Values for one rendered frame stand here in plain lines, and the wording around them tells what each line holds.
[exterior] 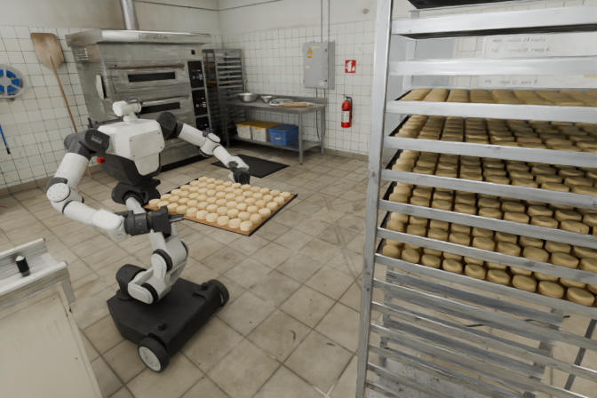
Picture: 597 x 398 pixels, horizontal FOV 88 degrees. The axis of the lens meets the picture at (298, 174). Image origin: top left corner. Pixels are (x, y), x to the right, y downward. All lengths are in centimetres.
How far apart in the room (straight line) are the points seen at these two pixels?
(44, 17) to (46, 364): 474
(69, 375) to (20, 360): 22
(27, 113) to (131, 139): 399
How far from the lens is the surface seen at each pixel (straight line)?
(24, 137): 564
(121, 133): 169
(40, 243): 180
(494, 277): 102
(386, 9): 79
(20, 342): 163
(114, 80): 482
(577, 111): 83
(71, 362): 176
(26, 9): 570
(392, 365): 191
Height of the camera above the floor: 162
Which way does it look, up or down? 20 degrees down
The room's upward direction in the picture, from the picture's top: 2 degrees counter-clockwise
